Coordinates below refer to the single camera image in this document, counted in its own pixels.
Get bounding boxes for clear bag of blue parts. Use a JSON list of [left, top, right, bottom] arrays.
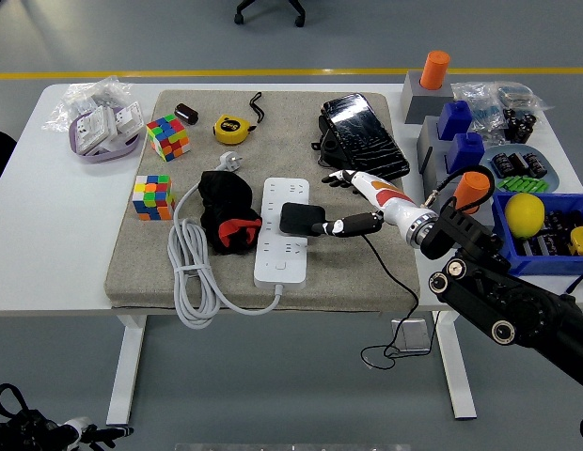
[[450, 82, 508, 142]]

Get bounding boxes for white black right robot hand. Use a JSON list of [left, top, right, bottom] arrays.
[[311, 168, 423, 239]]

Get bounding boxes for yellow tape measure with strap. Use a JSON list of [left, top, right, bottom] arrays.
[[213, 91, 264, 146]]

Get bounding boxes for small grey block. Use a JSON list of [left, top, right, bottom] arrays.
[[399, 70, 455, 126]]

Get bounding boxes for blue plastic bin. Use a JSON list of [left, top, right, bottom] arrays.
[[491, 192, 583, 277]]

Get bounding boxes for black power adapter with cord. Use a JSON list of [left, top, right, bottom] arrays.
[[278, 201, 436, 372]]

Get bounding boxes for blue block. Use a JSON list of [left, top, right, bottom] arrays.
[[447, 132, 485, 175], [436, 100, 474, 141]]

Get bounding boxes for purple basket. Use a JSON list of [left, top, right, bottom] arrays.
[[68, 105, 147, 164]]

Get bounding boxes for clear floor socket cover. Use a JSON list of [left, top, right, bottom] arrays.
[[390, 318, 433, 353]]

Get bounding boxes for dark brown small cylinder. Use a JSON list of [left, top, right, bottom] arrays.
[[173, 102, 199, 126]]

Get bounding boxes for yellow lemon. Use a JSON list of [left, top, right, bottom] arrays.
[[503, 193, 546, 240]]

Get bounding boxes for green small parts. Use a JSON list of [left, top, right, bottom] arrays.
[[497, 176, 551, 194]]

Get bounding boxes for black red cloth bundle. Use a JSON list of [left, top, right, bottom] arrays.
[[198, 170, 264, 257]]

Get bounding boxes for black capacitors on plate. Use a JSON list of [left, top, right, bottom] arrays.
[[491, 150, 549, 179]]

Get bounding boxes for black capacitors in bin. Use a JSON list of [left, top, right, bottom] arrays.
[[521, 210, 583, 257]]

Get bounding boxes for colourful puzzle cube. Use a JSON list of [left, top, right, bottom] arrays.
[[132, 174, 176, 222], [146, 115, 192, 163]]

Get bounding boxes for large stepped grey block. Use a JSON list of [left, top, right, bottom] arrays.
[[417, 115, 496, 226]]

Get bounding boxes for orange cylinder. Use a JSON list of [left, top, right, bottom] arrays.
[[419, 50, 451, 91], [453, 171, 496, 215]]

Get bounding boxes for white table leg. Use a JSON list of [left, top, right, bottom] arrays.
[[105, 314, 147, 427], [432, 310, 479, 421]]

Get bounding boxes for clear bag with round tin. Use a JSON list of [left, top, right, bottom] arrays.
[[496, 82, 554, 114]]

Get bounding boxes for white wall socket panel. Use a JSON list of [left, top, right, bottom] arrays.
[[113, 101, 145, 138], [74, 106, 118, 155]]

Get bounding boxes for grey-brown mat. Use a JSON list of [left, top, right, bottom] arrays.
[[103, 89, 420, 314]]

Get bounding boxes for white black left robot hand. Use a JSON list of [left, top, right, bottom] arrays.
[[58, 415, 136, 451]]

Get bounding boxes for white power strip with cord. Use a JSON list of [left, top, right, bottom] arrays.
[[166, 151, 310, 330]]

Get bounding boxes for black phone holder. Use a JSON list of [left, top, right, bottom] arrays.
[[311, 115, 358, 171]]

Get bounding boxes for clear bag of white parts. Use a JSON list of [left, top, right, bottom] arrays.
[[40, 76, 133, 132]]

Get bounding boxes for light blue plate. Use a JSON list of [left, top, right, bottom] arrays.
[[479, 144, 560, 194]]

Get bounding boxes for black capacitors pile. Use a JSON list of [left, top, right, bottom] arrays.
[[502, 108, 539, 145]]

